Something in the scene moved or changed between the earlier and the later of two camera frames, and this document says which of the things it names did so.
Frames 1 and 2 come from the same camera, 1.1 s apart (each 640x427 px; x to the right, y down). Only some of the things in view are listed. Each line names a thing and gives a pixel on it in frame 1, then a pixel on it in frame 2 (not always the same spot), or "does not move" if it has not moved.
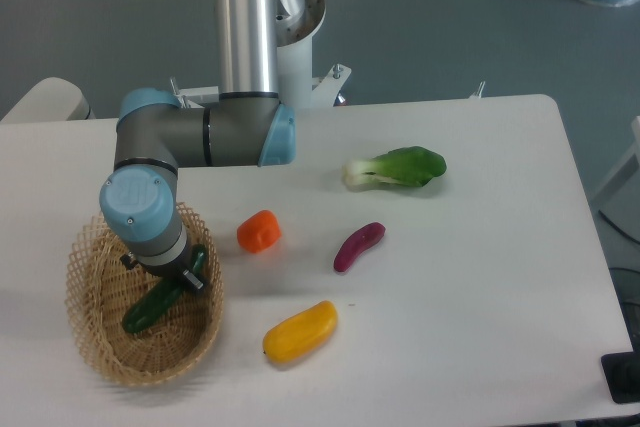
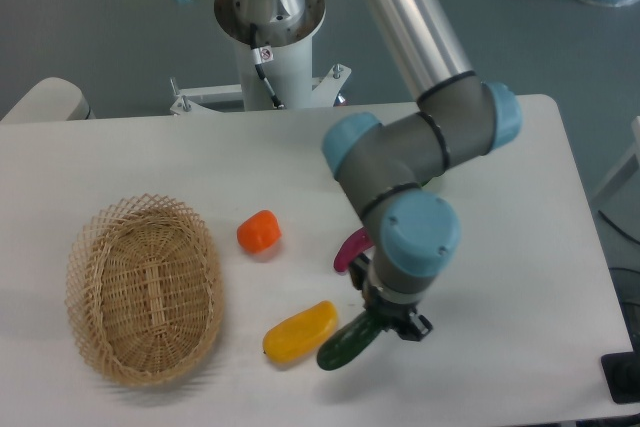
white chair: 54,99 does not move
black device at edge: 622,373 does not move
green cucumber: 160,296 to 349,341
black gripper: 175,268 to 387,311
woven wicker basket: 100,289 does not move
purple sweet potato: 358,241 does not move
